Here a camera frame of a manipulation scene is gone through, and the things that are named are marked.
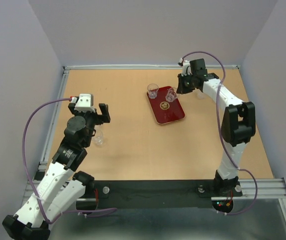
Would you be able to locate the red lacquer tray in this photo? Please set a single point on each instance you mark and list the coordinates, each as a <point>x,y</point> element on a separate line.
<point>165,112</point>

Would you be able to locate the right aluminium front rail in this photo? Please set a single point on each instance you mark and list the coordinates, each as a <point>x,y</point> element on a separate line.
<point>268,189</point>

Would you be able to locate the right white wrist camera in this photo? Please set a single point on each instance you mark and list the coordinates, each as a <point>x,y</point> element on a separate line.
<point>185,65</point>

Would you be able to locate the left aluminium side rail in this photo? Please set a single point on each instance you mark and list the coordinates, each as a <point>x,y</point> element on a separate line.
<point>50,129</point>

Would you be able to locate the aluminium table edge rail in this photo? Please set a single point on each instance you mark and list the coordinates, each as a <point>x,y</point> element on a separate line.
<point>122,67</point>

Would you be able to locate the clear glass near left arm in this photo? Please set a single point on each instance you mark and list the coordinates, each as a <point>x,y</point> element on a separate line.
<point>99,139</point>

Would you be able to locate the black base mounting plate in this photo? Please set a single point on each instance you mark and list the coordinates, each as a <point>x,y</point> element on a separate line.
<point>154,194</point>

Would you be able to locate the clear faceted glass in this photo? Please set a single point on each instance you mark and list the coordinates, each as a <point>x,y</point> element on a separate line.
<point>152,91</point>

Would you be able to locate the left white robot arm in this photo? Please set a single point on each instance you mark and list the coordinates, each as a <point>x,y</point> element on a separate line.
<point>62,184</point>

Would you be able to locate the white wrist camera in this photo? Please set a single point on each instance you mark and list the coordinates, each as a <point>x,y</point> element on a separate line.
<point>84,103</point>
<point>185,65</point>

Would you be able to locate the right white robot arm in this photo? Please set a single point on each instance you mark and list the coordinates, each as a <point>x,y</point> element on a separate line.
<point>236,127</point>

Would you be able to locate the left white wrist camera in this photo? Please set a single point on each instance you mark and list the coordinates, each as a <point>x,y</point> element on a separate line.
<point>84,103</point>

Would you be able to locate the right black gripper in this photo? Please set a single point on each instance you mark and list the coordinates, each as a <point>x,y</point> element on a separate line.
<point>180,89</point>

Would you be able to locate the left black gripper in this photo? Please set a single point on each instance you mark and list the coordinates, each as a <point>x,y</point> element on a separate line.
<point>100,119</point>

